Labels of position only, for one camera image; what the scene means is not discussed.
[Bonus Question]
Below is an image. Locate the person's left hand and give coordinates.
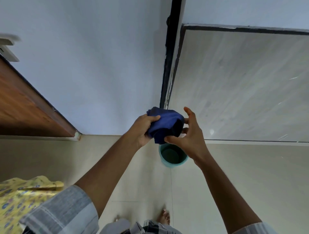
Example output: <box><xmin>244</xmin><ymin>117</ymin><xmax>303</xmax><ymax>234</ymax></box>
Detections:
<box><xmin>126</xmin><ymin>114</ymin><xmax>161</xmax><ymax>149</ymax></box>

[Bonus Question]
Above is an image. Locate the person's right hand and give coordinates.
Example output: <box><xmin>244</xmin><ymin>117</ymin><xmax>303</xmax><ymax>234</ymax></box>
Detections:
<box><xmin>164</xmin><ymin>107</ymin><xmax>211</xmax><ymax>167</ymax></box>

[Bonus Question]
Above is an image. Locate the blue cloth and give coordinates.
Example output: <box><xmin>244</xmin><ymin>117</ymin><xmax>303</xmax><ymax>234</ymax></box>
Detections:
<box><xmin>146</xmin><ymin>107</ymin><xmax>185</xmax><ymax>145</ymax></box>

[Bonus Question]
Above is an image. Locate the person's right forearm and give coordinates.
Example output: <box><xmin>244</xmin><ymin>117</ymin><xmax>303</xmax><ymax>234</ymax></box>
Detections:
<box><xmin>193</xmin><ymin>154</ymin><xmax>263</xmax><ymax>234</ymax></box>

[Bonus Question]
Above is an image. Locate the person's left forearm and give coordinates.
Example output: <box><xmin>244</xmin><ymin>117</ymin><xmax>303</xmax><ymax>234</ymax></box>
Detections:
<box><xmin>74</xmin><ymin>134</ymin><xmax>143</xmax><ymax>219</ymax></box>

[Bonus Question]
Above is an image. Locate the teal plastic bucket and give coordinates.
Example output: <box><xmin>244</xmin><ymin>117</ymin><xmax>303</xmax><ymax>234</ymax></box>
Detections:
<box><xmin>158</xmin><ymin>143</ymin><xmax>188</xmax><ymax>169</ymax></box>

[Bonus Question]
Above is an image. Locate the person's right foot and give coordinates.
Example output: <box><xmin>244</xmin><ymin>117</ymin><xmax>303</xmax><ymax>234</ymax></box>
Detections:
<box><xmin>156</xmin><ymin>209</ymin><xmax>171</xmax><ymax>226</ymax></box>

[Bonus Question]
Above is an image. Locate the grey panel door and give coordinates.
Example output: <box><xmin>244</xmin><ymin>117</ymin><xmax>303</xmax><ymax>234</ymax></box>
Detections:
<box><xmin>166</xmin><ymin>23</ymin><xmax>309</xmax><ymax>143</ymax></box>

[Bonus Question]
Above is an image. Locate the checked lower garment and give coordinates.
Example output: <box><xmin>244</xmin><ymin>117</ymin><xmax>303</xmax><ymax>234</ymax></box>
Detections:
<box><xmin>100</xmin><ymin>218</ymin><xmax>183</xmax><ymax>234</ymax></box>

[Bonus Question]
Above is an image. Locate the brown wooden door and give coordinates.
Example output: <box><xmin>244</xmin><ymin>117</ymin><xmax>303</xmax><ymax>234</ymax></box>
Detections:
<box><xmin>0</xmin><ymin>56</ymin><xmax>80</xmax><ymax>138</ymax></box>

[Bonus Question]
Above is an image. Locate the grey striped shirt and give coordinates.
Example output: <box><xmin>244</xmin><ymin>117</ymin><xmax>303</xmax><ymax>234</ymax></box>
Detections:
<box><xmin>19</xmin><ymin>184</ymin><xmax>278</xmax><ymax>234</ymax></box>

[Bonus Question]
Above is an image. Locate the yellow floral cloth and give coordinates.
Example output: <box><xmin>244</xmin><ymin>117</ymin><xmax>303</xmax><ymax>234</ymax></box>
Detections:
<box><xmin>0</xmin><ymin>175</ymin><xmax>65</xmax><ymax>234</ymax></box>

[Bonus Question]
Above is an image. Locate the black door frame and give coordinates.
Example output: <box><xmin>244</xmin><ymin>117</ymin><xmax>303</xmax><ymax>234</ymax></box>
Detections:
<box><xmin>159</xmin><ymin>0</ymin><xmax>182</xmax><ymax>109</ymax></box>

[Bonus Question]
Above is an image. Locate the white wall fixture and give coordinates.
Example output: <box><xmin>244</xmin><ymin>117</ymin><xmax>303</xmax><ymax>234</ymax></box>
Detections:
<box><xmin>0</xmin><ymin>33</ymin><xmax>22</xmax><ymax>63</ymax></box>

